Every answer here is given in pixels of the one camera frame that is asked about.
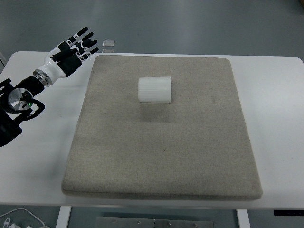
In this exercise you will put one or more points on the small silver floor plate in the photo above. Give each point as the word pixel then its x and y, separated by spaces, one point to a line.
pixel 108 50

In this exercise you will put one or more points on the grey metal plate with screws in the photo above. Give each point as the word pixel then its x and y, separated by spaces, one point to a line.
pixel 154 223

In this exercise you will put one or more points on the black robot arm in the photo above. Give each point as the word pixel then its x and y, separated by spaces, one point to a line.
pixel 16 99

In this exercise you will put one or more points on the black table control panel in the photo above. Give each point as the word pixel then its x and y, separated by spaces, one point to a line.
pixel 288 213

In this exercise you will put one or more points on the beige fabric mat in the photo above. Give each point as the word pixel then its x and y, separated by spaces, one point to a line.
pixel 166 147

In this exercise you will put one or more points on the white table leg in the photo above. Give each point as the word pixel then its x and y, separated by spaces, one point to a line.
pixel 242 219
pixel 63 217

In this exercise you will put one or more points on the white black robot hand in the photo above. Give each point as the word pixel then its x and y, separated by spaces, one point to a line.
pixel 59 63

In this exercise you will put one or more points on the white ceramic cup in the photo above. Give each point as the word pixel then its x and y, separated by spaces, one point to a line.
pixel 154 90

